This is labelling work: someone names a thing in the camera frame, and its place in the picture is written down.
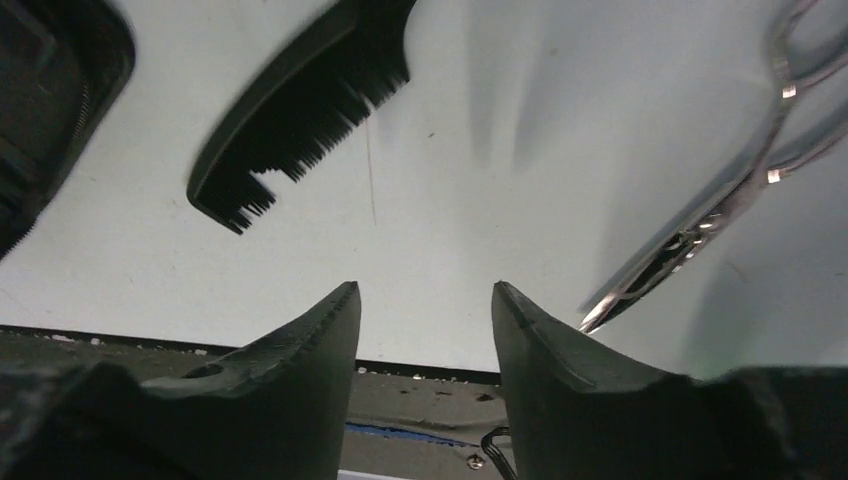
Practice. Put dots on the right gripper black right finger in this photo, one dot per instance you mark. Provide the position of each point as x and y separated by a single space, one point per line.
576 409

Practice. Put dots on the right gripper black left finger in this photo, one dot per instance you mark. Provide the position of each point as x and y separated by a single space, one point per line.
274 409

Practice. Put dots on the black handled styling comb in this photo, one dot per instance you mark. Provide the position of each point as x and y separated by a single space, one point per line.
325 82

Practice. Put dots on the silver scissors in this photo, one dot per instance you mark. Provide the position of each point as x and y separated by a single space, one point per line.
702 223

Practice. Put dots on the black zippered tool case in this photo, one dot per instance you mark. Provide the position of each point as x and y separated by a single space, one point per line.
63 65

